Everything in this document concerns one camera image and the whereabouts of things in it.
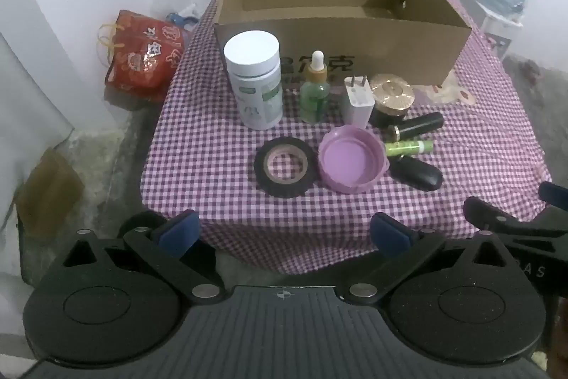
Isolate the person's right forearm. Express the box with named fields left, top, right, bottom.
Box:
left=545, top=296, right=568, bottom=379

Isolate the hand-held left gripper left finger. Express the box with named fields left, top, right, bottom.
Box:
left=47, top=209, right=225, bottom=303

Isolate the red patterned gift bag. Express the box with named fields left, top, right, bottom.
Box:
left=98, top=10, right=192, bottom=102

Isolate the black oval case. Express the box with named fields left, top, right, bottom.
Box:
left=389, top=156, right=444, bottom=191

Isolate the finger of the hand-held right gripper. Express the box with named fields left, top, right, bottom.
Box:
left=538, top=182, right=568, bottom=206
left=464, top=197, right=568, bottom=238

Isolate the white charger plug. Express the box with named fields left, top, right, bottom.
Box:
left=341, top=76, right=375, bottom=129

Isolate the blue and white plastic bag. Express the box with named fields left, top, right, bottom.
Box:
left=166, top=1, right=199, bottom=29

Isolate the brown cardboard piece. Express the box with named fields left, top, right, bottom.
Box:
left=15, top=148, right=86, bottom=237

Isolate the brown cardboard box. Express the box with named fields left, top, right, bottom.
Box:
left=214, top=0, right=472, bottom=89

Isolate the white pill bottle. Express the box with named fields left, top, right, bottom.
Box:
left=223, top=30, right=284, bottom=130

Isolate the green lip balm tube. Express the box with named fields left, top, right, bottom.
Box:
left=384, top=139, right=434, bottom=158

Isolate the black tape roll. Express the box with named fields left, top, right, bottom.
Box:
left=254, top=136, right=318, bottom=199

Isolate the purple checked tablecloth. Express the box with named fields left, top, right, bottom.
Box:
left=140, top=0, right=553, bottom=275

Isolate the black lipstick tube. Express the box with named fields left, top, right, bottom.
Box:
left=385, top=112, right=445, bottom=141

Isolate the green dropper bottle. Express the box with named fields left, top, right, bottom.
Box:
left=300, top=49, right=331, bottom=124

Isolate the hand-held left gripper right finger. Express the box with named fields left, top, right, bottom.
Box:
left=344, top=212, right=524, bottom=305

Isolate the purple plastic lid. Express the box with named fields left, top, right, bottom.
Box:
left=317, top=126, right=390, bottom=194

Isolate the black jar with gold lid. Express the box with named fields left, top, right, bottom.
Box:
left=369, top=74, right=416, bottom=129

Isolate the white water dispenser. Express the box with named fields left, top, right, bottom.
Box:
left=457, top=0, right=524, bottom=60

